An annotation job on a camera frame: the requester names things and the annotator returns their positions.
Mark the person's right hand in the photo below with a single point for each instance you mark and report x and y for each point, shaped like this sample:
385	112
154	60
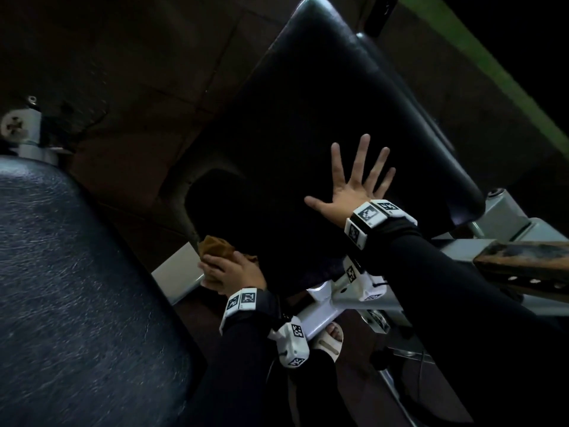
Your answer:
351	195

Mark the person's left hand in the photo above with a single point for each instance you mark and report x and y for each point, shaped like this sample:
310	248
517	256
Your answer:
235	275

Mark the brown cleaning cloth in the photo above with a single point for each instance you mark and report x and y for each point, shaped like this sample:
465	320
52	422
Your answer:
215	246

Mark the black inclined bench pad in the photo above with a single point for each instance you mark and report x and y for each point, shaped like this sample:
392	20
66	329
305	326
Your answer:
311	106

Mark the dark textured seat pad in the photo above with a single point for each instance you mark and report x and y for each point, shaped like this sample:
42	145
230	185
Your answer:
80	284

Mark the person's right forearm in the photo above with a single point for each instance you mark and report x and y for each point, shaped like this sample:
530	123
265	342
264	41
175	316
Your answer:
466	329

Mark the person's left forearm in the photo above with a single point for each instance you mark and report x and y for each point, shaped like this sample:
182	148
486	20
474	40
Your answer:
231	382

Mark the white machine frame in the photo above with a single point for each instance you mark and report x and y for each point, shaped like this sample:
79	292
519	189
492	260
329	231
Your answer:
502	217

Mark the right marker wristband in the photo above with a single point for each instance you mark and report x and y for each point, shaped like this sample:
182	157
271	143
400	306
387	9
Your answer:
366	215

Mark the marker wristband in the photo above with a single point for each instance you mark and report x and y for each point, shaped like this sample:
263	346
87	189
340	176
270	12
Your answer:
366	215
242	300

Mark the left marker wristband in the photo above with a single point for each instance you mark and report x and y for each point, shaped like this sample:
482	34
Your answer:
242	300

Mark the black metal bar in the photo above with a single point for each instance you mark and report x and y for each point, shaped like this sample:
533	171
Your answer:
382	13

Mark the green turf mat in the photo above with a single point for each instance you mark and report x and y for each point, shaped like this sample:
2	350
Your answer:
444	22

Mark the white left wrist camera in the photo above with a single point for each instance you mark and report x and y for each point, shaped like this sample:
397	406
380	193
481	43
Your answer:
291	342

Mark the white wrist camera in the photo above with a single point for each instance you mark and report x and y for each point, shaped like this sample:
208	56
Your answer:
369	289
291	342

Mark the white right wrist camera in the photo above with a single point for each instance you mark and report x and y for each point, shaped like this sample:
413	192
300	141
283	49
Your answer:
369	289

